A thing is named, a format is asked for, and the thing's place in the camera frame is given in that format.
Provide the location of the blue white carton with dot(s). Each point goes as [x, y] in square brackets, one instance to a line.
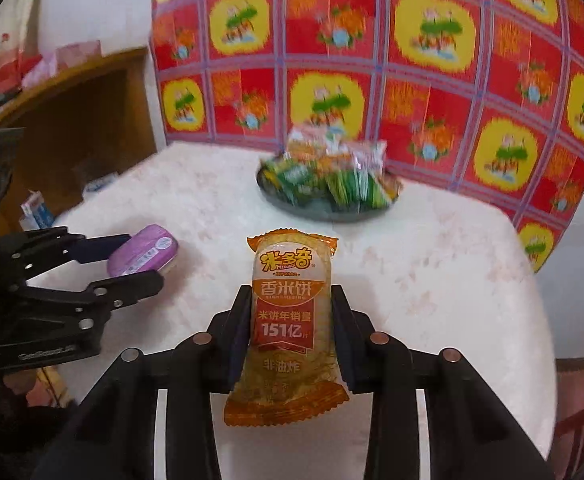
[37, 210]

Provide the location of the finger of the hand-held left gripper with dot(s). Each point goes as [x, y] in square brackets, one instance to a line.
[122, 292]
[97, 247]

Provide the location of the red chair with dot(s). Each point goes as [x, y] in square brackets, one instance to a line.
[582, 425]

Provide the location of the purple oval box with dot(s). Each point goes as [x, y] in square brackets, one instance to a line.
[144, 247]

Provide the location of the dark patterned plate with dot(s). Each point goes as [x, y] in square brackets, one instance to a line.
[322, 214]

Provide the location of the pink box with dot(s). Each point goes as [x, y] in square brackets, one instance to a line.
[67, 62]

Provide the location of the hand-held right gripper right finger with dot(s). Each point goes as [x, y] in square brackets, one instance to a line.
[347, 360]

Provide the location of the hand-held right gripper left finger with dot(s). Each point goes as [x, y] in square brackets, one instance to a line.
[237, 360]

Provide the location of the small white blue box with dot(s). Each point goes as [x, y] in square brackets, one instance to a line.
[102, 184]

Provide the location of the pile of mixed snack packets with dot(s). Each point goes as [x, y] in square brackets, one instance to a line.
[332, 175]

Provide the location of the orange rice cracker packet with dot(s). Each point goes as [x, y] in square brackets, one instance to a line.
[284, 310]

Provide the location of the wooden cabinet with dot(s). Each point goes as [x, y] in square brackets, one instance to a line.
[97, 120]

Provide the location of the red floral wall cloth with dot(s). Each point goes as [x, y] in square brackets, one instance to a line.
[422, 60]

